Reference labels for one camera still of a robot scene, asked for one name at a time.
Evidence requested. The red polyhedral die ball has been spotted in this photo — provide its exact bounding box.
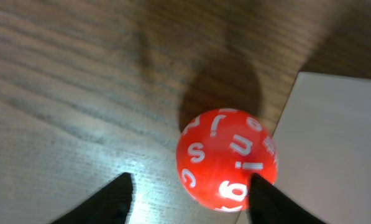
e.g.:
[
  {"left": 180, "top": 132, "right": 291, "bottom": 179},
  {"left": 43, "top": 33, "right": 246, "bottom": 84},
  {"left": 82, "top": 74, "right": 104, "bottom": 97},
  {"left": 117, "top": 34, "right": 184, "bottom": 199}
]
[{"left": 176, "top": 108, "right": 278, "bottom": 212}]

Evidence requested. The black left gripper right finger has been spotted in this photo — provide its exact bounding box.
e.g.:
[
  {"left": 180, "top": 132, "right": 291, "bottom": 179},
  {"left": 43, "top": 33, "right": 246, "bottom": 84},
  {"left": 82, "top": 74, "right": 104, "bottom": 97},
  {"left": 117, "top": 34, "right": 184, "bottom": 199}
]
[{"left": 247, "top": 173, "right": 325, "bottom": 224}]

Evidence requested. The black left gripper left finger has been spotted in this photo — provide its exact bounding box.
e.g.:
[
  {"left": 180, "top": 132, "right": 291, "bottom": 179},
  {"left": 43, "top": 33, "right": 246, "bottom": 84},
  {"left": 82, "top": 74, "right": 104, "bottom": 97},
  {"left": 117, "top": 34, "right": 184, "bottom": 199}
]
[{"left": 52, "top": 172, "right": 134, "bottom": 224}]

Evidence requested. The beige cardboard box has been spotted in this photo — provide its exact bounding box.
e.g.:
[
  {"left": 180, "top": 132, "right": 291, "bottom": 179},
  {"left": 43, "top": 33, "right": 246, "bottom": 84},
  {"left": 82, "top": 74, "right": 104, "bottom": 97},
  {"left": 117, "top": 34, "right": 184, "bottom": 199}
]
[{"left": 234, "top": 71, "right": 371, "bottom": 224}]

